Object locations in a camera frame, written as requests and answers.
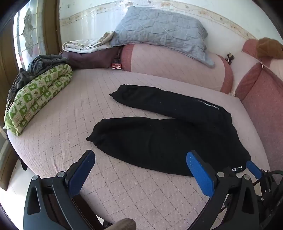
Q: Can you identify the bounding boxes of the grey quilted pillow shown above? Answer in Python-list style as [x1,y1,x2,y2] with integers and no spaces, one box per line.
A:
[110,5,215,68]

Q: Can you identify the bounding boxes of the black cable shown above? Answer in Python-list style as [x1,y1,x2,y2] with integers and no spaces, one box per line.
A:
[252,169,283,188]

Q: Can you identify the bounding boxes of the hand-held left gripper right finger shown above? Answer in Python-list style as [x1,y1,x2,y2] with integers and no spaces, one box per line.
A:
[186,150,261,230]

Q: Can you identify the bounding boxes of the beige folded cloth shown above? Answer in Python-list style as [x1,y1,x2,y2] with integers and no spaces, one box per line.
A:
[62,31,115,53]

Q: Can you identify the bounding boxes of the green patterned quilt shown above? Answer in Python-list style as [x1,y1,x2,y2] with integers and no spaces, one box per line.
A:
[4,64,73,136]

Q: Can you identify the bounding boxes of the brown yarn ball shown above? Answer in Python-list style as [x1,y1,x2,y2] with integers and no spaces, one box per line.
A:
[252,38,283,60]

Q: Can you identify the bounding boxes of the dark maroon blanket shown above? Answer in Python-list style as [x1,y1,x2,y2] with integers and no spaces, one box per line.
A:
[59,47,123,69]

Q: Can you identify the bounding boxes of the small red packet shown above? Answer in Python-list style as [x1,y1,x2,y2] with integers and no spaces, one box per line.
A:
[111,58,122,70]

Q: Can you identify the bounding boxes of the patterned glass window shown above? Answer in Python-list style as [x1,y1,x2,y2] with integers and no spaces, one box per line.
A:
[13,0,48,71]

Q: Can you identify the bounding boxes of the grey crumpled clothing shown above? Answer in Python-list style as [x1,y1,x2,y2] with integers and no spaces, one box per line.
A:
[8,54,69,100]

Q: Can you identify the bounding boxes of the pink bolster pillow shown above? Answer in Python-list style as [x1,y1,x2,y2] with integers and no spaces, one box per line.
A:
[120,44,234,93]

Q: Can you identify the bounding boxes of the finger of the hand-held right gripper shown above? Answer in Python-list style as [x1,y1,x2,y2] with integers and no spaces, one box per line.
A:
[246,160,277,196]

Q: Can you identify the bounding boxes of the black pants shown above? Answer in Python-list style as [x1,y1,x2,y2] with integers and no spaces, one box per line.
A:
[86,84,252,177]

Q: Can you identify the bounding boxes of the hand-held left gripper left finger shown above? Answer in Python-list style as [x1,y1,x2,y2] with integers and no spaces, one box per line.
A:
[23,150,104,230]

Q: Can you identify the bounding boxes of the wooden window frame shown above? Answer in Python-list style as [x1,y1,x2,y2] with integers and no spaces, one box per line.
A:
[43,0,62,54]

